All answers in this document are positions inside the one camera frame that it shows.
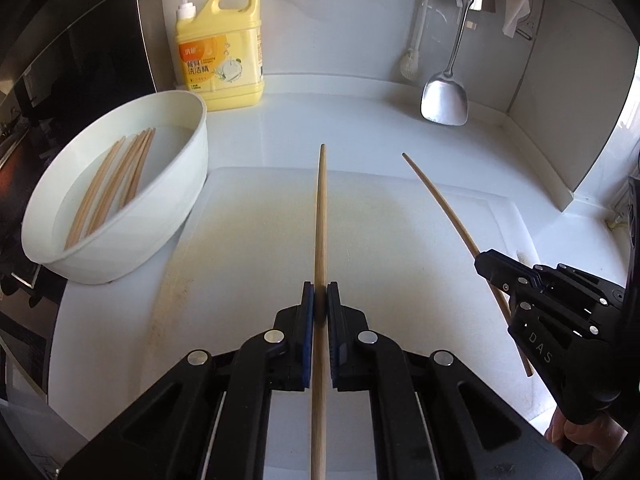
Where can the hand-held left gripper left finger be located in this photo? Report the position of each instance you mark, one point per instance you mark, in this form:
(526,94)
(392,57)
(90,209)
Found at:
(307,310)

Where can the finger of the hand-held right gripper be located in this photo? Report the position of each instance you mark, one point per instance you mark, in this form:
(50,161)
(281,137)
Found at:
(500,270)
(580,287)

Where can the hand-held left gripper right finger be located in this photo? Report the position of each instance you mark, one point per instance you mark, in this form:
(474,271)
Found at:
(336,310)

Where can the long wooden chopstick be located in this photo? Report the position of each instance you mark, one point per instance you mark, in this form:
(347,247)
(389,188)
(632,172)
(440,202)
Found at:
(321,220)
(443,207)

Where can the white round bowl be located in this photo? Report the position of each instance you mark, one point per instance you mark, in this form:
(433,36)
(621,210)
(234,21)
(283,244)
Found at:
(150,240)

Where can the bunch of wooden chopsticks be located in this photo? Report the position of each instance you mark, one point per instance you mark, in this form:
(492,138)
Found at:
(117,180)

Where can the person's right hand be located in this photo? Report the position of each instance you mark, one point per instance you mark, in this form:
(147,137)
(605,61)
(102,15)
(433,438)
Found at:
(585,435)

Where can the white plastic cutting board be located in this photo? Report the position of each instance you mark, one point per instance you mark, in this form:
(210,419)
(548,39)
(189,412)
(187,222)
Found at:
(240,260)

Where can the steel cooking spatula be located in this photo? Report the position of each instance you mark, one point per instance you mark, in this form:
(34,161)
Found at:
(444,105)

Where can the yellow dish soap bottle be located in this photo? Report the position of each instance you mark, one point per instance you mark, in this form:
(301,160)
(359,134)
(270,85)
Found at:
(225,75)

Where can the black gas stove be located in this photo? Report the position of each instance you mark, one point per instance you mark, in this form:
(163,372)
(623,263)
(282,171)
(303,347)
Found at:
(75,60)

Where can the white wall socket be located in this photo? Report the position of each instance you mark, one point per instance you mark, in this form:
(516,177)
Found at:
(529,27)

